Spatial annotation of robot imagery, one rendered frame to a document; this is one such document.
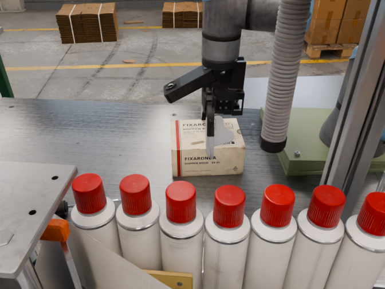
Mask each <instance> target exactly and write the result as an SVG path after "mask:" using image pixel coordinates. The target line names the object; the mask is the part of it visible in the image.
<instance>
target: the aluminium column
mask: <svg viewBox="0 0 385 289"><path fill-rule="evenodd" d="M384 63H385V0H371V3H370V6H369V9H368V13H367V17H366V21H365V24H364V28H363V31H362V35H361V38H360V42H359V46H358V49H357V52H356V56H355V60H354V63H353V67H352V71H351V74H350V77H349V81H348V85H347V89H346V91H345V95H344V99H343V103H342V105H341V110H340V113H339V117H338V120H337V123H336V128H335V132H334V134H333V138H332V142H331V146H330V148H329V152H328V156H327V160H326V163H325V166H324V170H323V174H322V177H321V181H320V184H319V186H320V185H331V186H334V187H336V188H338V189H340V190H341V189H342V187H343V183H344V180H345V177H346V175H347V173H348V169H349V167H350V164H351V162H352V158H353V156H354V153H355V150H356V148H357V145H358V142H359V139H360V136H361V134H362V131H363V128H364V125H365V122H366V119H367V116H368V113H369V111H370V108H371V104H372V101H373V98H374V95H375V91H376V88H377V86H378V82H379V79H380V75H381V72H382V69H383V66H384ZM384 127H385V77H384V80H383V84H382V87H381V90H380V93H379V96H378V100H377V102H376V106H375V109H374V112H373V114H372V117H371V120H370V123H369V125H368V128H367V132H366V134H365V137H364V140H363V143H362V146H361V148H360V151H359V153H358V156H357V159H356V162H355V164H354V167H353V169H352V172H351V175H350V177H349V180H348V182H347V185H346V187H345V190H344V195H345V197H346V202H345V205H344V208H343V211H342V214H341V217H340V219H341V221H342V222H343V224H344V225H345V222H346V220H347V219H348V218H349V217H351V215H352V212H353V209H354V207H355V204H356V202H357V200H358V196H359V194H360V191H361V189H362V186H363V183H364V180H365V178H366V175H367V173H368V169H369V168H370V164H371V162H372V159H373V157H374V154H375V151H376V148H377V146H378V143H379V141H380V138H381V136H382V133H383V130H384Z"/></svg>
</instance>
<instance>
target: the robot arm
mask: <svg viewBox="0 0 385 289"><path fill-rule="evenodd" d="M202 1H203V13H202V46H201V55H202V65H201V66H199V67H197V68H196V69H194V70H192V71H190V72H189V73H187V74H185V75H183V76H181V77H179V78H177V79H175V80H174V81H172V82H169V83H168V84H166V85H164V87H163V90H164V97H165V98H166V99H167V101H168V102H169V103H170V104H171V103H173V102H175V101H177V100H179V99H181V98H183V97H185V96H187V95H189V94H191V93H193V92H194V91H196V90H198V89H200V88H202V109H201V120H205V121H206V152H207V154H208V156H209V157H210V159H213V157H214V147H215V146H218V145H222V144H224V143H228V142H231V141H232V140H233V139H234V133H233V132H232V131H230V130H228V129H226V128H225V127H224V123H223V118H222V117H221V116H218V115H217V116H214V115H215V114H224V115H232V116H237V115H242V113H243V103H244V97H245V93H244V90H243V86H244V80H245V70H246V61H245V60H244V57H243V56H239V49H240V42H241V32H242V29H245V30H253V31H261V32H273V33H275V30H276V25H277V24H276V22H277V20H278V19H277V16H278V14H277V13H278V11H279V9H278V7H279V1H280V0H202ZM314 2H315V0H312V1H311V2H310V3H311V6H310V7H309V8H310V11H309V12H308V13H309V16H308V21H307V26H306V28H307V29H306V31H305V32H307V31H308V29H309V26H310V23H311V19H312V13H313V7H314ZM357 49H358V46H356V47H355V48H354V49H353V51H352V54H351V57H350V58H349V63H348V67H347V70H346V73H345V76H344V80H343V83H342V86H341V90H340V93H339V97H338V99H337V103H336V106H335V108H334V109H333V111H332V112H331V113H330V115H329V116H328V117H327V119H326V121H325V122H324V123H323V125H322V126H321V130H320V133H319V137H320V139H321V141H322V142H323V143H324V144H325V145H326V146H328V147H329V148H330V146H331V142H332V138H333V134H334V132H335V128H336V123H337V120H338V117H339V113H340V110H341V105H342V103H343V99H344V95H345V91H346V89H347V85H348V81H349V77H350V74H351V71H352V67H353V63H354V60H355V56H356V52H357ZM239 100H242V105H241V110H238V109H239V103H238V101H239ZM214 120H215V130H214ZM384 152H385V127H384V130H383V133H382V136H381V138H380V141H379V143H378V146H377V148H376V151H375V154H374V157H373V158H377V157H379V156H381V155H383V154H384Z"/></svg>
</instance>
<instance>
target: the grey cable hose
mask: <svg viewBox="0 0 385 289"><path fill-rule="evenodd" d="M311 1H312V0H280V1H279V7H278V9H279V11H278V13H277V14H278V16H277V19H278V20H277V22H276V24H277V25H276V30H275V35H274V37H275V39H274V44H273V51H272V60H271V65H270V72H269V80H268V88H267V93H266V102H265V109H264V118H263V123H262V131H261V133H260V137H259V144H260V148H261V149H262V150H264V151H266V152H268V153H280V152H282V151H283V150H284V148H285V146H286V141H287V136H286V134H287V130H288V124H289V118H290V112H291V108H292V101H293V97H294V90H295V86H296V81H297V74H298V70H299V66H300V60H301V59H300V58H301V54H302V49H303V44H304V39H305V37H304V36H305V31H306V29H307V28H306V26H307V21H308V16H309V13H308V12H309V11H310V8H309V7H310V6H311V3H310V2H311Z"/></svg>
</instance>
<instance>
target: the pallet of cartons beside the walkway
mask: <svg viewBox="0 0 385 289"><path fill-rule="evenodd" d="M370 3H371V0H315V2H314V7H313V13H312V19H311V23H310V26H309V29H308V31H307V32H306V33H305V36H304V37H305V39H304V40H305V41H306V42H307V43H308V46H307V45H306V44H303V49H302V51H303V52H304V53H305V54H306V55H307V56H308V58H309V59H310V60H319V59H320V54H321V51H322V50H331V51H332V52H333V53H334V54H336V55H337V56H338V57H340V58H350V57H351V54H352V51H353V49H354V48H355V47H356V46H359V42H360V38H361V35H362V31H363V28H364V24H365V21H366V17H367V13H368V9H369V6H370Z"/></svg>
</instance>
